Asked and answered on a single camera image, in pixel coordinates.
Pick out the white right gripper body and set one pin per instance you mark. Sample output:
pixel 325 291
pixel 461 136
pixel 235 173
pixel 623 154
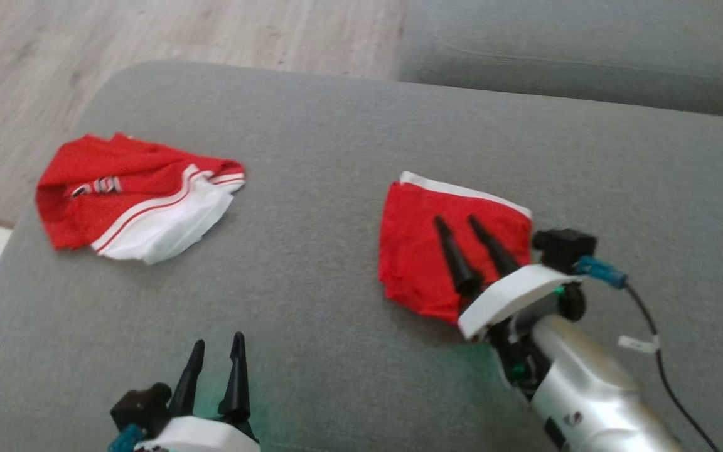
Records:
pixel 512 292

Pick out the red shorts white waistband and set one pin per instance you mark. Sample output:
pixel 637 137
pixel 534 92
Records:
pixel 412 251

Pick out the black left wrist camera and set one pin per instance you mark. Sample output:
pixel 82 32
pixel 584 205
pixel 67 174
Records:
pixel 142 405

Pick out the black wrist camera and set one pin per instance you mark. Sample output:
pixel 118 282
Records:
pixel 562 248
pixel 142 405

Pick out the grey stitched sofa cushion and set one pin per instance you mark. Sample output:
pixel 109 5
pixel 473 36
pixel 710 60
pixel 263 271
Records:
pixel 587 44

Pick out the blue right camera connector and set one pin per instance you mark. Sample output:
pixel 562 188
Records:
pixel 603 271

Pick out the blue left camera connector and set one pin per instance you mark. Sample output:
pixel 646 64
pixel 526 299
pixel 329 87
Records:
pixel 124 439

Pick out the red white basketball jersey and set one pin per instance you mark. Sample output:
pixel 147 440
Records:
pixel 117 201

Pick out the grey fabric sofa seat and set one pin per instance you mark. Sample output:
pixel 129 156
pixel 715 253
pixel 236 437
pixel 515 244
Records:
pixel 336 157

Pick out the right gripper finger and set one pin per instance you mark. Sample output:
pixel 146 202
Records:
pixel 493 245
pixel 459 257

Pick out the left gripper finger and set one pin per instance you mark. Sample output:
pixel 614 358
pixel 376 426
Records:
pixel 236 383
pixel 187 386

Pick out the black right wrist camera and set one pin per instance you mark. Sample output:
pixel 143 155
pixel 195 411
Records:
pixel 562 248

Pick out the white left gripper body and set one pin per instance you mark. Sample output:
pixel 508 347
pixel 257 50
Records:
pixel 204 436

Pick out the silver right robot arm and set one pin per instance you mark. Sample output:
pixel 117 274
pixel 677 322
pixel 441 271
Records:
pixel 594 395

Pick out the blue camera connector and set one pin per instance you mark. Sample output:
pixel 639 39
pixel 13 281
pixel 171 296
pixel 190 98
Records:
pixel 603 271
pixel 124 439

